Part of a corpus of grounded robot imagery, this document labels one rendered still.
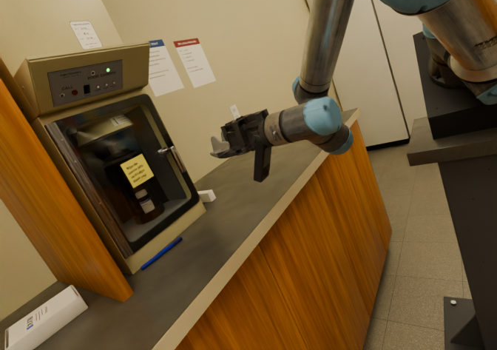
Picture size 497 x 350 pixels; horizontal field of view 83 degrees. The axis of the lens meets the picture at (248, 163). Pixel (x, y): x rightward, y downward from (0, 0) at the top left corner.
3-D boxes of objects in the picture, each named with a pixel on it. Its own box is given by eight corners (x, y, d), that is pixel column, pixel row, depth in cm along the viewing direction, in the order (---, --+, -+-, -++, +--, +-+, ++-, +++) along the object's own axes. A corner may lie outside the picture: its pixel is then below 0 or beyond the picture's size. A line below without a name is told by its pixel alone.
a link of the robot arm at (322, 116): (345, 138, 57) (326, 124, 51) (299, 149, 64) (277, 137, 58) (343, 104, 59) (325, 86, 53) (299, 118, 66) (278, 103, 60)
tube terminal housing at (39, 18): (95, 268, 93) (-53, 38, 75) (167, 214, 117) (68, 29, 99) (132, 275, 77) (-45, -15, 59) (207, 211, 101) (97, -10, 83)
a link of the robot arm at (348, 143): (342, 111, 72) (322, 93, 64) (362, 146, 66) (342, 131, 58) (316, 128, 75) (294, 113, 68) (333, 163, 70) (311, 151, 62)
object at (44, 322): (14, 342, 70) (4, 330, 69) (79, 294, 79) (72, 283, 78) (15, 364, 61) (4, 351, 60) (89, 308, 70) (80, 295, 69)
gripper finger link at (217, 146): (203, 138, 77) (228, 129, 72) (212, 157, 79) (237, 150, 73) (197, 141, 75) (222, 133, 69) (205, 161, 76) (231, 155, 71)
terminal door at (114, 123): (126, 258, 77) (45, 123, 67) (200, 200, 99) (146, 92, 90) (128, 258, 76) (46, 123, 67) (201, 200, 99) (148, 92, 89)
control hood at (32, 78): (35, 117, 66) (11, 76, 64) (145, 86, 90) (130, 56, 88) (50, 103, 59) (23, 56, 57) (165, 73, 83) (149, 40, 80)
